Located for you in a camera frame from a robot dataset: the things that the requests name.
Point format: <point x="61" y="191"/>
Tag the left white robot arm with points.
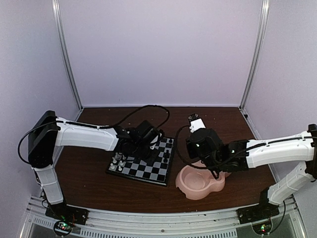
<point x="51" y="131"/>

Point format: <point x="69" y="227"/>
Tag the black and white chessboard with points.
<point x="157" y="173"/>

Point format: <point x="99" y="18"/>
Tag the black king chess piece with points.
<point x="165" y="158"/>

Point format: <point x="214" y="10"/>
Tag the aluminium frame post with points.
<point x="257" y="51"/>
<point x="65" y="54"/>

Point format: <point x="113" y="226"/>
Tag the right aluminium frame post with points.
<point x="257" y="51"/>

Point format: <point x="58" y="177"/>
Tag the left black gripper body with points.
<point x="141" y="151"/>

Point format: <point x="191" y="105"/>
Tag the left aluminium frame post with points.
<point x="65" y="54"/>

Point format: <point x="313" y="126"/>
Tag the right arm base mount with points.
<point x="256" y="213"/>

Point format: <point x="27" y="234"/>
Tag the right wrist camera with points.
<point x="195" y="123"/>

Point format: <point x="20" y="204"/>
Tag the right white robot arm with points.
<point x="301" y="148"/>

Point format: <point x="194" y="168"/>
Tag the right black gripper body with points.
<point x="191" y="153"/>

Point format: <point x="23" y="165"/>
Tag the front aluminium rail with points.
<point x="222" y="223"/>

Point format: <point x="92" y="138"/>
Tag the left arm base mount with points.
<point x="68" y="214"/>

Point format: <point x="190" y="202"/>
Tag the pink double pet bowl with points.
<point x="197" y="184"/>

